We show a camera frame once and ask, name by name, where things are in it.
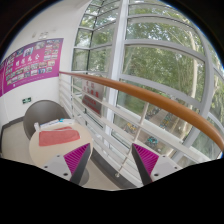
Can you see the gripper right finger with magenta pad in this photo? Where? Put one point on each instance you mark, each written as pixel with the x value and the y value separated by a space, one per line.
pixel 151 166

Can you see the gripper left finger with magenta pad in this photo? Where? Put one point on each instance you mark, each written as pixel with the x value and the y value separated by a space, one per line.
pixel 70 166

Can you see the pink folded towel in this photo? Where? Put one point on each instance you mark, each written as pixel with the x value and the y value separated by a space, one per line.
pixel 58 136

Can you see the round beige table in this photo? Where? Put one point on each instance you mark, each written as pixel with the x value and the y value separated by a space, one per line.
pixel 40 155

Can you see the white blue box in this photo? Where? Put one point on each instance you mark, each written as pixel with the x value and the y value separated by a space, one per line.
pixel 56 122

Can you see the white metal railing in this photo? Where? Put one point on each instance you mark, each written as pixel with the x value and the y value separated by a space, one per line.
pixel 100 130

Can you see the grey round-backed chair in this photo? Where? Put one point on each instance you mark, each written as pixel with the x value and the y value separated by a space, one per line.
pixel 42 111

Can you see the wooden handrail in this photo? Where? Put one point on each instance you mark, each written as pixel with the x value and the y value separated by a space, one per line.
pixel 164 103

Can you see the red white notice sign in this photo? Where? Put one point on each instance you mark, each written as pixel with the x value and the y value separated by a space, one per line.
pixel 92 96

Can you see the green exit sign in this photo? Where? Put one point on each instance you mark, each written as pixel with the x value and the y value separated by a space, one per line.
pixel 26 100

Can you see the magenta wall poster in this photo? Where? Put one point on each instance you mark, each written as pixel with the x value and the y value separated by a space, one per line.
pixel 30 63

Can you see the white window frame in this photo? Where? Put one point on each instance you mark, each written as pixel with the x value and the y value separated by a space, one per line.
pixel 149 44

